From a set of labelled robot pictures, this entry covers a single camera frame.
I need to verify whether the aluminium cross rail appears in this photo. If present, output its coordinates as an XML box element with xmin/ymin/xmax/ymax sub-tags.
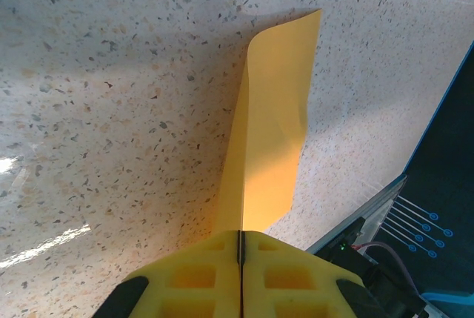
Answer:
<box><xmin>306</xmin><ymin>173</ymin><xmax>410</xmax><ymax>259</ymax></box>

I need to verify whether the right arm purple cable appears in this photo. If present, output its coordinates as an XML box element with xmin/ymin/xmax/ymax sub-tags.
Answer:
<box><xmin>353</xmin><ymin>240</ymin><xmax>425</xmax><ymax>299</ymax></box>

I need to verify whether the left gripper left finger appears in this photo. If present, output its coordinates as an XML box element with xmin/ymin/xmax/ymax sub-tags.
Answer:
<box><xmin>94</xmin><ymin>229</ymin><xmax>242</xmax><ymax>318</ymax></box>

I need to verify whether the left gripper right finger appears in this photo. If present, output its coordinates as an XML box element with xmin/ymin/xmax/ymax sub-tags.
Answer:
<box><xmin>240</xmin><ymin>229</ymin><xmax>390</xmax><ymax>318</ymax></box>

